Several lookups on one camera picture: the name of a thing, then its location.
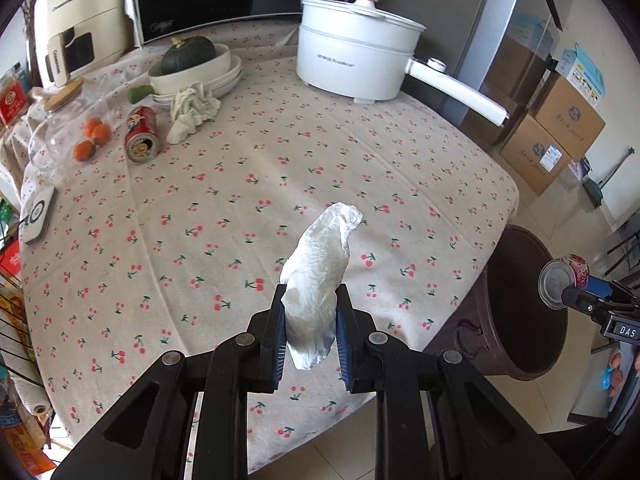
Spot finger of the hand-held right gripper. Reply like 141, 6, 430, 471
561, 287, 640, 344
582, 275, 640, 306

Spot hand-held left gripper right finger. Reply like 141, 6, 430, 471
336, 282, 576, 480

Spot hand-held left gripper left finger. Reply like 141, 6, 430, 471
50, 284, 289, 480

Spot red drink can pink print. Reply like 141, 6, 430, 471
538, 255, 591, 310

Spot white plastic wrapper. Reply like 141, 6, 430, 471
279, 202, 364, 371

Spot brown trash bin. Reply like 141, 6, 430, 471
424, 225, 571, 381

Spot person's right hand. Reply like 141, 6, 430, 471
609, 349, 640, 397

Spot cherry print tablecloth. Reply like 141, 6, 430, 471
0, 17, 521, 476

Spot blue and white box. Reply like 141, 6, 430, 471
557, 42, 607, 107

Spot red cartoon drink can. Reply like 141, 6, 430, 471
124, 106, 161, 163

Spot crumpled white paper tissue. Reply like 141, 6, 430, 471
166, 82, 222, 145

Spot white paper towel roll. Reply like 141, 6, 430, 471
7, 360, 51, 417

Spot white plate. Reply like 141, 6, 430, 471
155, 55, 243, 97
152, 72, 242, 104

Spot colourful snack packets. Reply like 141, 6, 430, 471
0, 410, 56, 478

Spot white electric cooking pot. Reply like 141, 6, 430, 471
295, 0, 512, 127

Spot dark green pumpkin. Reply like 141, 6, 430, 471
161, 36, 217, 76

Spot glass jar with cork lid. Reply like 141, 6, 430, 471
28, 77, 108, 173

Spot white cloth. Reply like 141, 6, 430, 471
124, 0, 146, 51

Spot white air fryer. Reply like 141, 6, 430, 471
32, 0, 133, 88

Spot black wire rack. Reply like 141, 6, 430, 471
0, 280, 51, 411

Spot white wireless charger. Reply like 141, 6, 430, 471
21, 185, 57, 246

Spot white bowl with green handle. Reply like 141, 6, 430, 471
127, 42, 232, 102

